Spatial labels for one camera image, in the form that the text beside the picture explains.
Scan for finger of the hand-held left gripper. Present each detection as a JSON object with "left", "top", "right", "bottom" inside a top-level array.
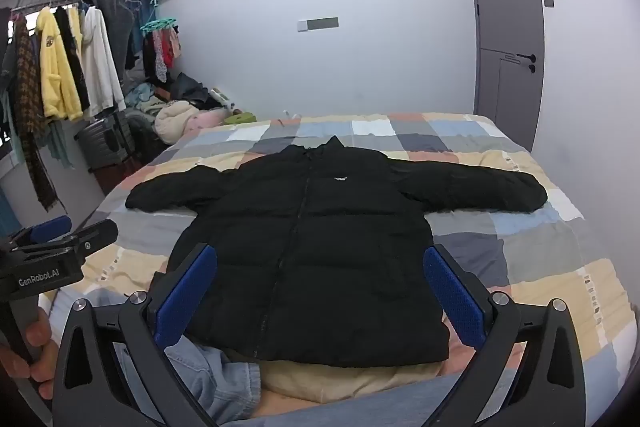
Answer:
[
  {"left": 10, "top": 215, "right": 73, "bottom": 249},
  {"left": 9, "top": 219, "right": 120, "bottom": 265}
]

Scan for pink pillow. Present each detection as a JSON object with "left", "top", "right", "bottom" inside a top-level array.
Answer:
[{"left": 187, "top": 108, "right": 234, "bottom": 134}]

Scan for grey door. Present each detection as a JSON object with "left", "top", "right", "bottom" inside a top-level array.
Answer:
[{"left": 464, "top": 0, "right": 546, "bottom": 152}]

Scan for white hoodie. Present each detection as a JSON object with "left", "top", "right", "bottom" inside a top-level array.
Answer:
[{"left": 80, "top": 5, "right": 127, "bottom": 118}]

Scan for person's left hand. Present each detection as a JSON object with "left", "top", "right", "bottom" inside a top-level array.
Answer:
[{"left": 0, "top": 307, "right": 60, "bottom": 400}]

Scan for yellow fleece jacket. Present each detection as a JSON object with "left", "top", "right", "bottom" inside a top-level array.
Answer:
[{"left": 35, "top": 6, "right": 84, "bottom": 123}]

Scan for small hanging clothes bunch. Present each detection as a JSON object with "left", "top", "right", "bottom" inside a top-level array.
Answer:
[{"left": 142, "top": 28, "right": 184, "bottom": 84}]

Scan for teal hanging cloth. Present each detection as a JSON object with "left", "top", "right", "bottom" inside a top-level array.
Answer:
[{"left": 46, "top": 118, "right": 77, "bottom": 171}]

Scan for black hanging garment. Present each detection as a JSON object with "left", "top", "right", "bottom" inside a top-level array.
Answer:
[{"left": 54, "top": 5, "right": 92, "bottom": 112}]

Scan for brown houndstooth scarf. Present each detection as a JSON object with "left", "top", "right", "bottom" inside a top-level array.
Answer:
[{"left": 12, "top": 13, "right": 60, "bottom": 213}]

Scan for teal round clip hanger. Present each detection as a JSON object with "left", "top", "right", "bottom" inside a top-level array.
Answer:
[{"left": 139, "top": 19, "right": 179, "bottom": 34}]

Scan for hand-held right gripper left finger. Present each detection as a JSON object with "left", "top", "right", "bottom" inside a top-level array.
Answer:
[{"left": 52, "top": 243, "right": 218, "bottom": 427}]

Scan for grey ribbed suitcase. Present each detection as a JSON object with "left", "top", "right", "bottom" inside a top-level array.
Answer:
[{"left": 74, "top": 113, "right": 135, "bottom": 168}]

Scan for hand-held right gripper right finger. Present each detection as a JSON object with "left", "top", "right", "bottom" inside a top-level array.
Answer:
[{"left": 422, "top": 243, "right": 586, "bottom": 427}]

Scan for light blue denim jeans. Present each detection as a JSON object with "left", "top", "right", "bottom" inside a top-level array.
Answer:
[{"left": 112, "top": 334, "right": 481, "bottom": 427}]

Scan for checked patchwork bedspread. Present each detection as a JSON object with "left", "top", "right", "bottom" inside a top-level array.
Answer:
[{"left": 40, "top": 112, "right": 638, "bottom": 427}]

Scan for cream plush cushion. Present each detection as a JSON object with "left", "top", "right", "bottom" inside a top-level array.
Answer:
[{"left": 153, "top": 100, "right": 197, "bottom": 144}]

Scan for black puffer jacket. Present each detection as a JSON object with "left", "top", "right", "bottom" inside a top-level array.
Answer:
[{"left": 125, "top": 135, "right": 549, "bottom": 368}]

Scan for beige cloth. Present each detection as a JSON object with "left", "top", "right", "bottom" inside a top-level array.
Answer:
[{"left": 260, "top": 354, "right": 453, "bottom": 406}]

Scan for pile of mixed clothes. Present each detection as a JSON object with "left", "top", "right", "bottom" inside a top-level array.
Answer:
[{"left": 121, "top": 71, "right": 213, "bottom": 148}]

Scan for white and grey wall panel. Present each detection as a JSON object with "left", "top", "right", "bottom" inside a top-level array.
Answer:
[{"left": 297, "top": 16, "right": 340, "bottom": 32}]

